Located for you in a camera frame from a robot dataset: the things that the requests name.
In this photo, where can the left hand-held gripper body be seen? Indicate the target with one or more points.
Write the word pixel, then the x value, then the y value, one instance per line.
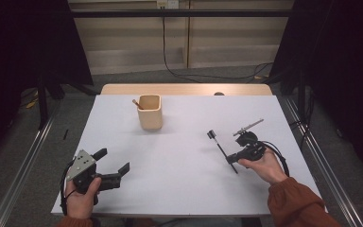
pixel 81 167

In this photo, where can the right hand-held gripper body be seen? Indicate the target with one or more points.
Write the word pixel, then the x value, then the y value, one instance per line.
pixel 253 148

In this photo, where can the black brush with square head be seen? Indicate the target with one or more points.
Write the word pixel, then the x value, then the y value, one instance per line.
pixel 220 148

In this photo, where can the beige square pen holder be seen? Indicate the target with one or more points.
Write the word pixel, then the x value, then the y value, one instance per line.
pixel 150 119

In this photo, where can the black pencil with orange end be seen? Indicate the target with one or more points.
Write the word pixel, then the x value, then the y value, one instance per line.
pixel 137 104

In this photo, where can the person's right hand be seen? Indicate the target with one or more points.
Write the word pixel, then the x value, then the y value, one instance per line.
pixel 267 167

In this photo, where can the person's left hand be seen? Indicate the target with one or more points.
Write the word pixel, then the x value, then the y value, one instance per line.
pixel 80 205

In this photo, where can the white sheet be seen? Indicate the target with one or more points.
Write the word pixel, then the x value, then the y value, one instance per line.
pixel 176 151

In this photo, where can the dark table grommet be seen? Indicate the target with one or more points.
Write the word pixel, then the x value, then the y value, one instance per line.
pixel 219 93

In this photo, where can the yellow floor tape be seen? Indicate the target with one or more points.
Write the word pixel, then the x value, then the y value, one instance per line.
pixel 31 103

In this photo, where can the wooden table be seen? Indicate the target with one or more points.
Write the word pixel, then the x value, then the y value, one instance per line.
pixel 170 89

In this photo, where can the black curtain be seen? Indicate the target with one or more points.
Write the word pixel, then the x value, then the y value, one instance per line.
pixel 343 63
pixel 19 63

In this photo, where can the black horizontal bar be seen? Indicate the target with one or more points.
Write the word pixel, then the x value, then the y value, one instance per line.
pixel 182 13

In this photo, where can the metal floor rail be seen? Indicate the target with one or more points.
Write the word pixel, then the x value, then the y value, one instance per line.
pixel 319 157
pixel 25 170

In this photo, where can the black stand post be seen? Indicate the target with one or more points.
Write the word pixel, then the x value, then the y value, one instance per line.
pixel 42 104
pixel 301 94

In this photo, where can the white wall socket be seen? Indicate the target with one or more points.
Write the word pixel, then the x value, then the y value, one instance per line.
pixel 167 3

